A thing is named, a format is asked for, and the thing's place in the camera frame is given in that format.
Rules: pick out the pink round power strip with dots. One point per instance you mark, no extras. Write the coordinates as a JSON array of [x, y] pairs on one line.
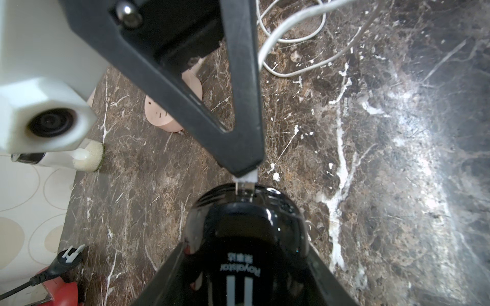
[[122, 107]]

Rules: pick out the glass bottle black pump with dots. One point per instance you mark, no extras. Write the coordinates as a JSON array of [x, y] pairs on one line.
[[86, 158]]

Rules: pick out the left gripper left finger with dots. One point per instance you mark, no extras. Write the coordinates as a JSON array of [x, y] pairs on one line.
[[165, 288]]

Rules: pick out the red toaster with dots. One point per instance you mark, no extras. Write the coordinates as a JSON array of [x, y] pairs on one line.
[[57, 291]]

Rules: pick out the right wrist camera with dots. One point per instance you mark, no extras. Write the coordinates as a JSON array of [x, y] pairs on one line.
[[47, 76]]

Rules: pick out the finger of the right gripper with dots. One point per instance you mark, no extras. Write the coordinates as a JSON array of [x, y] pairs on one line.
[[160, 47]]

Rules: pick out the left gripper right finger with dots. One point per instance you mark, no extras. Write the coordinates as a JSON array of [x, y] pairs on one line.
[[327, 290]]

